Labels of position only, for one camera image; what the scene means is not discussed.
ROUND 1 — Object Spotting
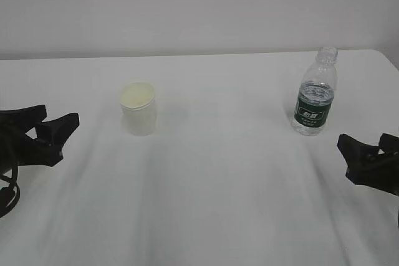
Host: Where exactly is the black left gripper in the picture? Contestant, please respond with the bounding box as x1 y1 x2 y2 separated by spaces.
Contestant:
1 105 80 174

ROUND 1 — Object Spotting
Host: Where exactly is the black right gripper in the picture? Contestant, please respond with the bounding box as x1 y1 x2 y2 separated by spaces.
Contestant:
337 133 399 196

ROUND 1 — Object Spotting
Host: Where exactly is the clear water bottle green label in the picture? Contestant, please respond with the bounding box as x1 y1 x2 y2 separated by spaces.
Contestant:
291 47 338 136

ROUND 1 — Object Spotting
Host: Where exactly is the white paper cup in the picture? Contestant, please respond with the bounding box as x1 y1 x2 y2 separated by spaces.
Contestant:
119 82 157 136

